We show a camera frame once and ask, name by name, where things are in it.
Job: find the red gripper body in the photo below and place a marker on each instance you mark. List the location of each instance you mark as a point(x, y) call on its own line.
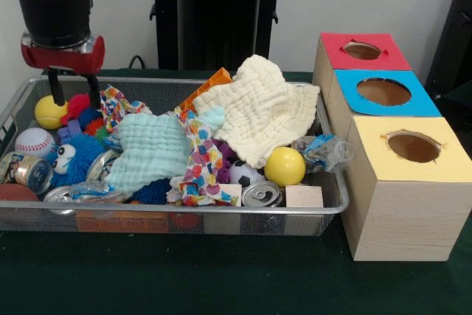
point(62, 59)

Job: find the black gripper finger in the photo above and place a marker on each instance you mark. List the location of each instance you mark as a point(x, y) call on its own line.
point(56, 88)
point(93, 90)

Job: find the mint green cloth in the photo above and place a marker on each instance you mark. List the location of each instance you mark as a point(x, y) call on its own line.
point(151, 149)

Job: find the cream yellow cloth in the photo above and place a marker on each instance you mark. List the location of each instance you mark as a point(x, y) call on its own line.
point(262, 112)

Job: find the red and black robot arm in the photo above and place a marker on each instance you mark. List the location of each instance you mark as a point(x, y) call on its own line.
point(55, 9)

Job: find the metal mesh bin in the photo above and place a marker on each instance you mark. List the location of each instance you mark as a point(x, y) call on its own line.
point(110, 224)

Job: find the white baseball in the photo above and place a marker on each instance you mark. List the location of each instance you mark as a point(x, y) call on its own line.
point(35, 142)

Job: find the blue puffer ball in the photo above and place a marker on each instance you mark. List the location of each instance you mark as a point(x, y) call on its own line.
point(79, 160)

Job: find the plain wooden cube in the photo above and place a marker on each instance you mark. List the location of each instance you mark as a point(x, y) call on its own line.
point(232, 191)
point(304, 197)

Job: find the small soccer ball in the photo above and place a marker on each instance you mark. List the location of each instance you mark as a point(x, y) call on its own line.
point(243, 174)

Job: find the yellow smiley ball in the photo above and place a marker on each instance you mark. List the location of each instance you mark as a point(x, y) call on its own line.
point(284, 166)

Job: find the dark green table cloth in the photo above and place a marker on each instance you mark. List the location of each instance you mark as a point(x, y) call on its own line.
point(221, 278)

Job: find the black upright panel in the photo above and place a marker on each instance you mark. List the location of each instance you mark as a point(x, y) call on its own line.
point(453, 34)

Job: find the green cloth side table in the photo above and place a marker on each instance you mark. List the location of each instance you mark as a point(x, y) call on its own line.
point(461, 99)

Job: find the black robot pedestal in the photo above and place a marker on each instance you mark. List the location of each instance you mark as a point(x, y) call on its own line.
point(221, 34)

